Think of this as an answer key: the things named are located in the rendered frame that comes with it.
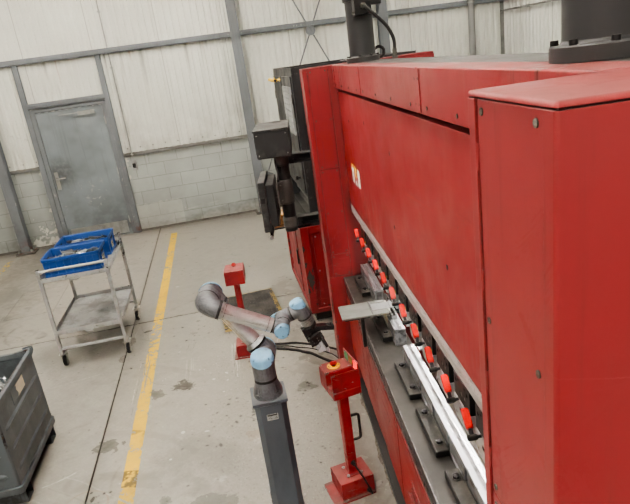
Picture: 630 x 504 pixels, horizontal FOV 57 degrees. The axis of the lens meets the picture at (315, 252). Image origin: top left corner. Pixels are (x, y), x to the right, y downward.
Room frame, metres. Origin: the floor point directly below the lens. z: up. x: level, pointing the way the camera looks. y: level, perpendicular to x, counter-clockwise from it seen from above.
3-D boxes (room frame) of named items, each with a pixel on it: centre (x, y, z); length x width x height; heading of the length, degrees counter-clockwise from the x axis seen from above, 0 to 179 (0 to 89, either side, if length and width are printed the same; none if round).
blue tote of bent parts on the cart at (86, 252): (5.08, 2.17, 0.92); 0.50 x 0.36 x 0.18; 98
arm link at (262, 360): (2.61, 0.34, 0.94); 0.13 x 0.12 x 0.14; 179
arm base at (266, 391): (2.60, 0.34, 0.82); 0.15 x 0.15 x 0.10
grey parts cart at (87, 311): (5.25, 2.18, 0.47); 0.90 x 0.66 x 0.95; 8
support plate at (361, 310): (2.96, -0.22, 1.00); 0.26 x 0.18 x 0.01; 93
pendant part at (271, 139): (4.20, 0.18, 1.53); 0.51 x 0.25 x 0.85; 179
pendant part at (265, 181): (4.15, 0.27, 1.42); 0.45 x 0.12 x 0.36; 179
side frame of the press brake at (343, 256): (3.96, -0.49, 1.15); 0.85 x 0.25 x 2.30; 93
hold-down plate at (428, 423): (1.97, -0.37, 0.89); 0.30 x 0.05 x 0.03; 3
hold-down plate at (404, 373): (2.37, -0.34, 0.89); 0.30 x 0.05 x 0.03; 3
